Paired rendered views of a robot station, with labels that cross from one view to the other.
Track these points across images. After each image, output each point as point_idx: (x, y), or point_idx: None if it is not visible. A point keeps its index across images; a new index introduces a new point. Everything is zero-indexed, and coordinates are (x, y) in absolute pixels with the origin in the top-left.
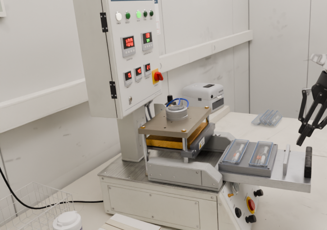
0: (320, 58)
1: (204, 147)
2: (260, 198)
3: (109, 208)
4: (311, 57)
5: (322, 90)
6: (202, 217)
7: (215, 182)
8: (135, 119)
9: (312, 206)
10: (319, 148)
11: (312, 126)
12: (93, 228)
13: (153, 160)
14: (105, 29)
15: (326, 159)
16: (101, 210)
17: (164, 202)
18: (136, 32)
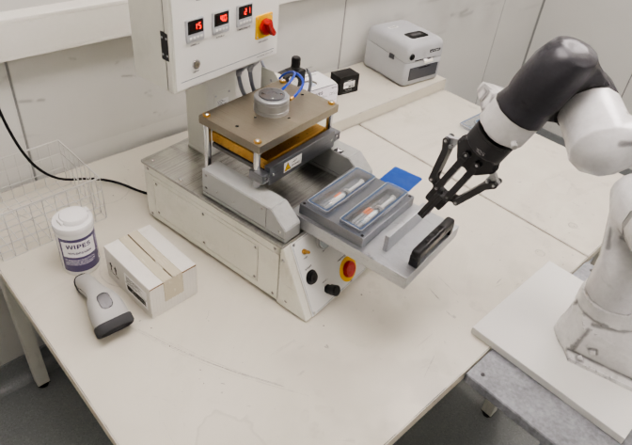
0: (485, 96)
1: (316, 161)
2: None
3: (154, 210)
4: (479, 87)
5: (471, 149)
6: (260, 267)
7: (282, 230)
8: (211, 93)
9: (442, 297)
10: (535, 206)
11: (444, 196)
12: (124, 231)
13: (213, 167)
14: None
15: (529, 228)
16: (148, 208)
17: (218, 230)
18: None
